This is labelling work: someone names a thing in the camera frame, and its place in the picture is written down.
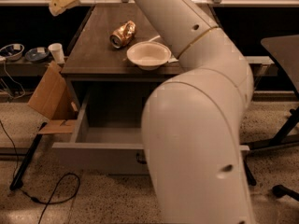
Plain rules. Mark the crushed orange soda can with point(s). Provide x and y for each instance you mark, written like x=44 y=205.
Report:
x=123 y=35

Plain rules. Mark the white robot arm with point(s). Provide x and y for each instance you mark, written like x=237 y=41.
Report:
x=207 y=198

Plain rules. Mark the grey drawer cabinet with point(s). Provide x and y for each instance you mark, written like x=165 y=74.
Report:
x=102 y=53

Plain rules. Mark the open grey top drawer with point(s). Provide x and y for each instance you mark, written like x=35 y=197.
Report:
x=112 y=127

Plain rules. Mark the white paper cup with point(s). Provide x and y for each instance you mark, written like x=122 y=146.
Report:
x=56 y=50

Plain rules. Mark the blue bowl on shelf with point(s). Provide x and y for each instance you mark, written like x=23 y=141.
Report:
x=37 y=55

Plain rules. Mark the blue white bowl left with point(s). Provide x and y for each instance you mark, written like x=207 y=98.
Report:
x=12 y=52

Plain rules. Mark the white paper bowl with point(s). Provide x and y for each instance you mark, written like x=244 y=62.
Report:
x=148 y=55

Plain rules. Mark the brown cardboard box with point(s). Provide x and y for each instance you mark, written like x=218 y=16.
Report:
x=52 y=100

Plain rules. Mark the black metal leg left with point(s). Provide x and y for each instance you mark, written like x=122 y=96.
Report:
x=17 y=179

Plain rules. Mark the dark side table right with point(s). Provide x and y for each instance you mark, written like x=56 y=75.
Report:
x=284 y=51

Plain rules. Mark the black stand base right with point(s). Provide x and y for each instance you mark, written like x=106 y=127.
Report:
x=279 y=191

